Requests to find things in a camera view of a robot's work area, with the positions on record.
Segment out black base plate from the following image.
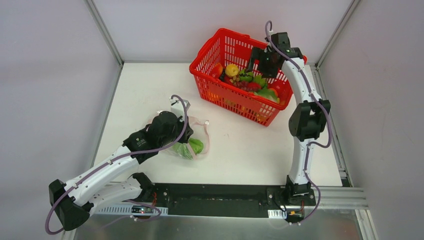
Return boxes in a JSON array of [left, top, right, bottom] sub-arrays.
[[134, 183, 317, 218]]

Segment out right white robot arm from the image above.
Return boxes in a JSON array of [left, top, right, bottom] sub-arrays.
[[247, 31, 331, 205]]

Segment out green lettuce toy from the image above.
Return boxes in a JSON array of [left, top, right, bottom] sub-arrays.
[[254, 87, 280, 104]]

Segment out aluminium frame rail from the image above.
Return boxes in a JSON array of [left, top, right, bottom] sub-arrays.
[[70, 181, 369, 211]]

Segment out red plastic shopping basket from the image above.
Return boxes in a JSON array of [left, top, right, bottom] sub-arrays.
[[189, 28, 293, 127]]

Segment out red pepper toy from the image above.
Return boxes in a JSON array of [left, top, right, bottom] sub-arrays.
[[246, 82, 262, 92]]

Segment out napa cabbage toy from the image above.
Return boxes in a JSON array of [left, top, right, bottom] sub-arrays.
[[171, 138, 205, 160]]

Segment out clear zip top bag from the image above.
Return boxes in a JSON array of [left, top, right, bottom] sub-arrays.
[[140, 111, 209, 160]]

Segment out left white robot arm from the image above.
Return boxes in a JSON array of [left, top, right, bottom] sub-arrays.
[[44, 110, 193, 235]]

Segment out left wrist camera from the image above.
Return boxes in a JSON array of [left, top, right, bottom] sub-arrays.
[[169, 97, 191, 118]]

